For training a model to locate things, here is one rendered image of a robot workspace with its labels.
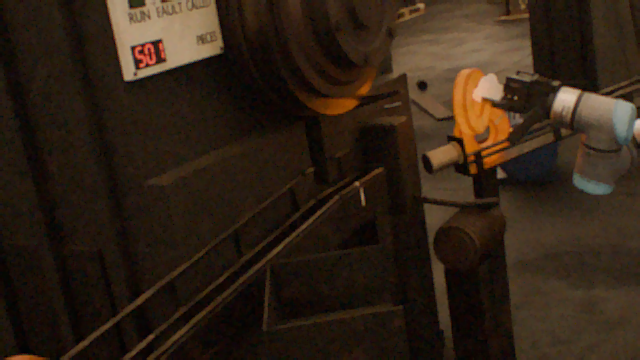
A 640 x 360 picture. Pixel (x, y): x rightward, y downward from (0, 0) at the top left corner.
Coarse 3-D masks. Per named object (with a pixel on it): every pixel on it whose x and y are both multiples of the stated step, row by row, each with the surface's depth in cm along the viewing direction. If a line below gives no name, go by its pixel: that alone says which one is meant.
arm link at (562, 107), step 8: (568, 88) 180; (560, 96) 178; (568, 96) 177; (576, 96) 177; (560, 104) 177; (568, 104) 177; (552, 112) 179; (560, 112) 178; (568, 112) 177; (552, 120) 180; (560, 120) 179; (568, 120) 177; (568, 128) 179
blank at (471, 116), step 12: (468, 72) 189; (480, 72) 193; (456, 84) 188; (468, 84) 187; (456, 96) 187; (468, 96) 187; (456, 108) 187; (468, 108) 187; (480, 108) 195; (456, 120) 189; (468, 120) 187; (480, 120) 193; (468, 132) 191; (480, 132) 193
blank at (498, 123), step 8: (496, 112) 209; (488, 120) 209; (496, 120) 210; (504, 120) 211; (456, 128) 208; (496, 128) 210; (504, 128) 211; (464, 136) 207; (472, 136) 208; (488, 136) 214; (496, 136) 211; (504, 136) 212; (472, 144) 209; (504, 144) 212; (488, 160) 211
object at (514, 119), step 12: (516, 120) 375; (552, 144) 368; (528, 156) 372; (540, 156) 371; (552, 156) 370; (504, 168) 377; (516, 168) 375; (528, 168) 374; (540, 168) 372; (552, 168) 393; (504, 180) 391; (516, 180) 390; (528, 180) 377; (540, 180) 388; (552, 180) 386
